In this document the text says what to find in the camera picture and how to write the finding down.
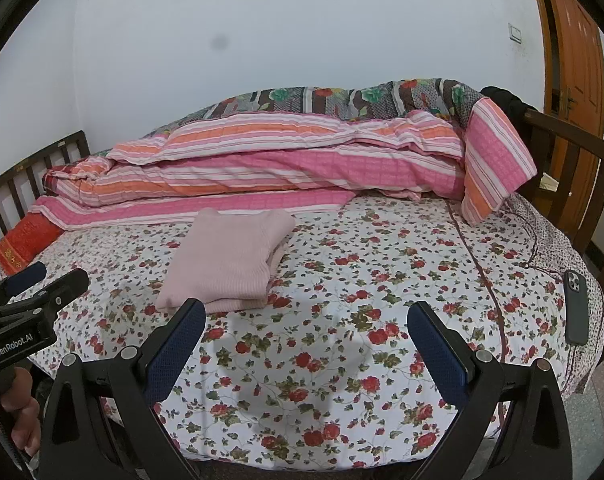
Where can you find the pink knit sweater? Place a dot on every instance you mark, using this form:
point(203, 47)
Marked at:
point(227, 260)

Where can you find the dark grey smartphone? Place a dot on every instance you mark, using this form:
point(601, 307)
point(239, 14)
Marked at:
point(576, 307)

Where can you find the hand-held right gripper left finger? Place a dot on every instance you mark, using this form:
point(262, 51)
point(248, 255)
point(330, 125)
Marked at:
point(174, 355)

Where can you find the white floral bedsheet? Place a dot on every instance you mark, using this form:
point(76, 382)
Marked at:
point(357, 260)

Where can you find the black garment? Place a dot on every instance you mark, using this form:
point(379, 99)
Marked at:
point(507, 97)

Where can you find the person's left hand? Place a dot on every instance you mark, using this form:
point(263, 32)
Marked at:
point(22, 420)

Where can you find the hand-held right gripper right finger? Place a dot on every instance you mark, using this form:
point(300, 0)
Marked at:
point(439, 355)

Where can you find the brown wooden door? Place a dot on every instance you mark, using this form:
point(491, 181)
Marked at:
point(577, 50)

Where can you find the dark floral patchwork quilt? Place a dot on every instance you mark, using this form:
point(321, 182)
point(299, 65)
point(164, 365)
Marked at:
point(332, 95)

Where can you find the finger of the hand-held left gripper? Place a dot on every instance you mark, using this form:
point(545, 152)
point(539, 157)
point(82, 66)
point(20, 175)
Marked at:
point(27, 277)
point(62, 290)

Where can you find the red embroidered pillow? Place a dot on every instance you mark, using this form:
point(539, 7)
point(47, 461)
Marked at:
point(24, 242)

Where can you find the dark wooden bed frame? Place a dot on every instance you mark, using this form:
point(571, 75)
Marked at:
point(572, 130)

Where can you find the white wall switch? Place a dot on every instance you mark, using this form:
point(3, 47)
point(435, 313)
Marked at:
point(515, 32)

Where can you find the pink orange striped quilt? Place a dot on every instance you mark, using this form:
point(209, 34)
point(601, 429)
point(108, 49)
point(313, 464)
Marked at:
point(282, 170)

